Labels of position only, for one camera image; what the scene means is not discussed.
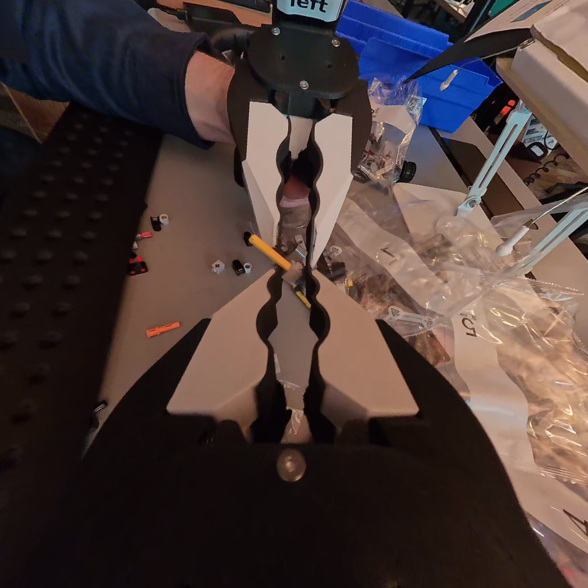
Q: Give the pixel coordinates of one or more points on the small grey lego assembly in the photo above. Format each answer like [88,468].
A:
[291,275]

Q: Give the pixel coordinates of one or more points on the round table with wooden edge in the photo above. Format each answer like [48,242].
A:
[551,110]

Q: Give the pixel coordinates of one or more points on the orange lego pin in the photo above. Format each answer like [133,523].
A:
[163,329]

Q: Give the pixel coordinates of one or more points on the black pointed flap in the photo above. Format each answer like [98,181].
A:
[473,50]

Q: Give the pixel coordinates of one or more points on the black perforated pad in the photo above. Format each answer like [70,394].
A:
[69,275]

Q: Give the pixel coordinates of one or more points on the black lego wheel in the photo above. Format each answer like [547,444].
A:
[408,171]

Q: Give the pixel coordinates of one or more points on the pile of clear lego bags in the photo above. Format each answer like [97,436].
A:
[505,344]

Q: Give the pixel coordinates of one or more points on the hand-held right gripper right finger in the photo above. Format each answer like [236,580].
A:
[363,367]

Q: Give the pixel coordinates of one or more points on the small black clip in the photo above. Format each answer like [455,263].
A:
[96,409]

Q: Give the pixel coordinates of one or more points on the small light grey lego cube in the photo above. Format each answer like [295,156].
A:
[218,266]

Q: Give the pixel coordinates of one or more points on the white car print box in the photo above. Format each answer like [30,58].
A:
[560,41]

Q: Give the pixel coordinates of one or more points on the clear bag of mixed parts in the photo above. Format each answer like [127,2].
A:
[390,133]

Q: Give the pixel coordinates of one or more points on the metal rod with white tip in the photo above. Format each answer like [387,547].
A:
[448,80]
[507,243]

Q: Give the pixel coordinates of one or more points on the person's left hand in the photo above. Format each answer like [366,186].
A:
[209,96]

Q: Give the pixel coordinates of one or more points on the black connector with white pin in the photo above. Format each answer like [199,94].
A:
[240,267]
[160,222]

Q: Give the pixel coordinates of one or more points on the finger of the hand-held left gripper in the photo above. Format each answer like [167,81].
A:
[337,151]
[262,147]

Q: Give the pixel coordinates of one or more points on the blue plastic bin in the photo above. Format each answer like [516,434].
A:
[413,50]

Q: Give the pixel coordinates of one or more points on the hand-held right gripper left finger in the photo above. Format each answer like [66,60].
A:
[220,367]

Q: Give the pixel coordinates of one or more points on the black lego piece, red pins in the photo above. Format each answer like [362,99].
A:
[137,265]

